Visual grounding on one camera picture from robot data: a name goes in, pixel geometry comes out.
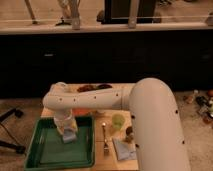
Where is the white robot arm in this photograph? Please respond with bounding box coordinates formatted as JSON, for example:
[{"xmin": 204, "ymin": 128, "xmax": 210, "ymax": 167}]
[{"xmin": 43, "ymin": 78, "xmax": 191, "ymax": 171}]

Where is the green plastic tray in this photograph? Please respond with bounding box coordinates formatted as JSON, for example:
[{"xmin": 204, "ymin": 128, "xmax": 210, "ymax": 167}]
[{"xmin": 24, "ymin": 116, "xmax": 95, "ymax": 171}]

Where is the orange bowl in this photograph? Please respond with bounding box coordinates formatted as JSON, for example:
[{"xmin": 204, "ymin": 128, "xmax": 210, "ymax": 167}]
[{"xmin": 72, "ymin": 108, "xmax": 90, "ymax": 116}]

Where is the silver fork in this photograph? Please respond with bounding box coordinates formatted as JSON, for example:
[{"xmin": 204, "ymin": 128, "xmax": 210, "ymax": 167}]
[{"xmin": 102, "ymin": 123, "xmax": 109, "ymax": 155}]

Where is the white cup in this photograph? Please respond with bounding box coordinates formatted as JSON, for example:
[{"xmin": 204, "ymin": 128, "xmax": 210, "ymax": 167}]
[{"xmin": 96, "ymin": 110, "xmax": 106, "ymax": 116}]

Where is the wooden table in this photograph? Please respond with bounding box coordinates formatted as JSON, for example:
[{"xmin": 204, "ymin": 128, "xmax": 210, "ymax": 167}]
[{"xmin": 40, "ymin": 82, "xmax": 148, "ymax": 171}]

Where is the green plastic cup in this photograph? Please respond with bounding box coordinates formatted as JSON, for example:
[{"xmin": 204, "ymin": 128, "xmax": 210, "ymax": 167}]
[{"xmin": 112, "ymin": 114, "xmax": 125, "ymax": 131}]

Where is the blue grey cloth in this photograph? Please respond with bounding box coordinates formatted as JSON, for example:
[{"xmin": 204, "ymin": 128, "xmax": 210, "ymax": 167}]
[{"xmin": 112, "ymin": 138, "xmax": 137, "ymax": 161}]

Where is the small dark brown bowl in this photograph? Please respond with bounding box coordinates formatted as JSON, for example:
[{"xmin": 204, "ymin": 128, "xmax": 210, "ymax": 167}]
[{"xmin": 125, "ymin": 126, "xmax": 134, "ymax": 143}]

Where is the black cabinet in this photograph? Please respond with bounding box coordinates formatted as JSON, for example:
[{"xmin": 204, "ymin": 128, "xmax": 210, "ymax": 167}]
[{"xmin": 0, "ymin": 30, "xmax": 213, "ymax": 98}]

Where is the clutter on floor right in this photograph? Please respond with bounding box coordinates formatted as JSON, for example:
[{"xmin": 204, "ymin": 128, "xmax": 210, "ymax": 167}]
[{"xmin": 183, "ymin": 90, "xmax": 213, "ymax": 124}]

